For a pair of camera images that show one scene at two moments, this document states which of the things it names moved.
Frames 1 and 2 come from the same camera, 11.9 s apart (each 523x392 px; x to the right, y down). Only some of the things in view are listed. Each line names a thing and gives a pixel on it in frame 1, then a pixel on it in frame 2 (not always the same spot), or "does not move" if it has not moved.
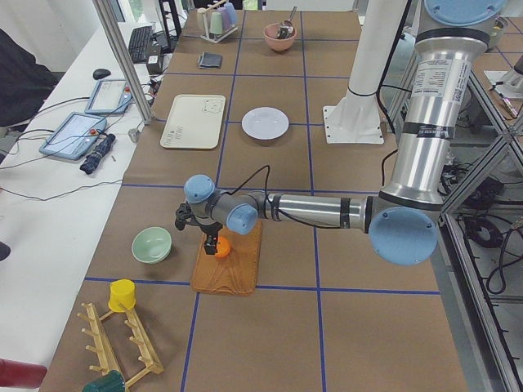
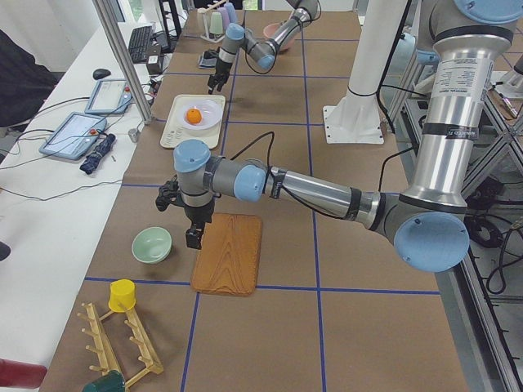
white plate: (265, 123) -> (212, 113)
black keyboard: (139, 42) does not move
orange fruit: (223, 247) -> (194, 116)
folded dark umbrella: (91, 161) does not move
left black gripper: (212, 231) -> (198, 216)
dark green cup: (113, 381) does not move
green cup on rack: (216, 23) does not move
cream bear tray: (194, 122) does not move
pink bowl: (280, 37) does not move
